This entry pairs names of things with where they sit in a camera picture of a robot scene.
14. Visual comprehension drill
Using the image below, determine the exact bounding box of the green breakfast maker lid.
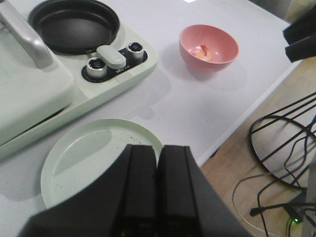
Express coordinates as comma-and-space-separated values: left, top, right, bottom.
0, 0, 75, 145

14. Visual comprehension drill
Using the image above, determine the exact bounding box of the pink bowl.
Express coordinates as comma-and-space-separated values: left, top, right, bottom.
179, 24, 239, 73

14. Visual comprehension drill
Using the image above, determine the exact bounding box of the black round frying pan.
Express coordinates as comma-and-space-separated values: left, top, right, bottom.
28, 0, 120, 55

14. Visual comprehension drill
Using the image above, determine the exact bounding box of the light green round plate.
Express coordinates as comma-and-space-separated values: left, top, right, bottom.
40, 118, 163, 208

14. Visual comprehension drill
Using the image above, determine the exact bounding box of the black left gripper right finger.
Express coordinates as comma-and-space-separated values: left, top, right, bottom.
156, 145, 202, 237

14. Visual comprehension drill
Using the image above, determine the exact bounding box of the pink shrimp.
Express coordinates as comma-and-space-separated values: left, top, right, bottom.
193, 44, 212, 62

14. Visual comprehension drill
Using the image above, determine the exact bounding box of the green breakfast maker base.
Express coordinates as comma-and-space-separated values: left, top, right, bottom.
0, 0, 158, 158

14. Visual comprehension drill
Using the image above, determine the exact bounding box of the black cable loop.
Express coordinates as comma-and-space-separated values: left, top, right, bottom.
248, 92, 316, 191

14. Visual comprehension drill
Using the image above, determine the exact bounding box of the left silver control knob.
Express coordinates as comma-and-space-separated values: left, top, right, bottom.
86, 57, 108, 79

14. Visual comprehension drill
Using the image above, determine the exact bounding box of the silver control knob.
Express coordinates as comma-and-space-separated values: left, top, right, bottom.
86, 57, 108, 79
125, 42, 144, 61

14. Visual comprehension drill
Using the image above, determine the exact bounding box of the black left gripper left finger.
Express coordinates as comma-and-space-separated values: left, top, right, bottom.
118, 145, 157, 237

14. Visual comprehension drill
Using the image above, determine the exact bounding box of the white cable on floor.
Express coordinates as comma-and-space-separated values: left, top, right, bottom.
232, 172, 275, 237

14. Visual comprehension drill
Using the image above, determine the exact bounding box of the right silver control knob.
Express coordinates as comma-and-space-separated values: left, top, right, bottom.
125, 42, 144, 61

